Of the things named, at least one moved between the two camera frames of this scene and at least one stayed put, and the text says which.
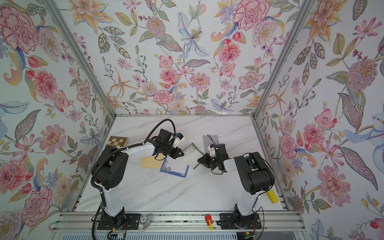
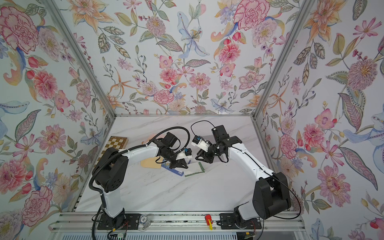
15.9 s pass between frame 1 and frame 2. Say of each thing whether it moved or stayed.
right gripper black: moved
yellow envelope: stayed
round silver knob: stayed
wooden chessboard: stayed
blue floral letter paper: stayed
